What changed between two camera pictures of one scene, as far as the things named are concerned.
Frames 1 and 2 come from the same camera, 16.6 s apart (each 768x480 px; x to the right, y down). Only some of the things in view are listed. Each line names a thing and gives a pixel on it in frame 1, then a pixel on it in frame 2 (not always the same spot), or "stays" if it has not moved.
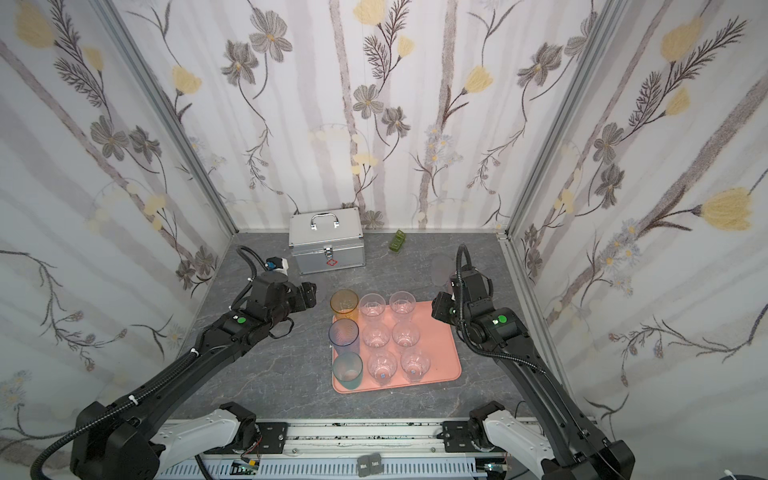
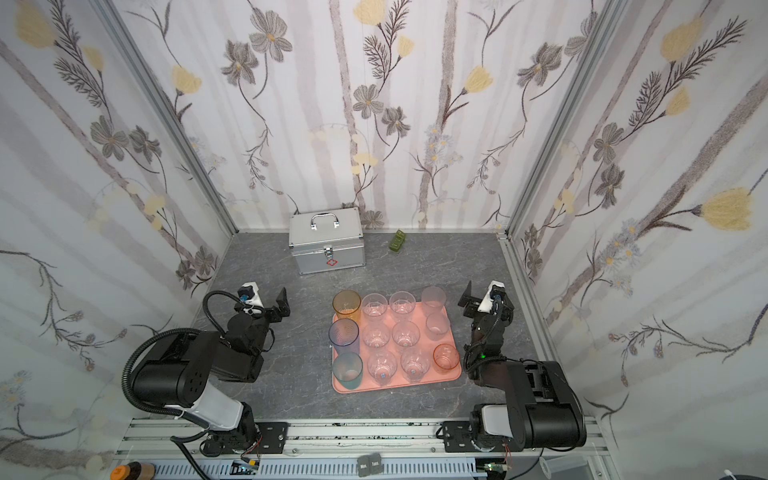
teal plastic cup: (347, 368) stays
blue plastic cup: (344, 336) stays
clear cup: (406, 333) stays
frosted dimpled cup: (442, 268) -> (433, 299)
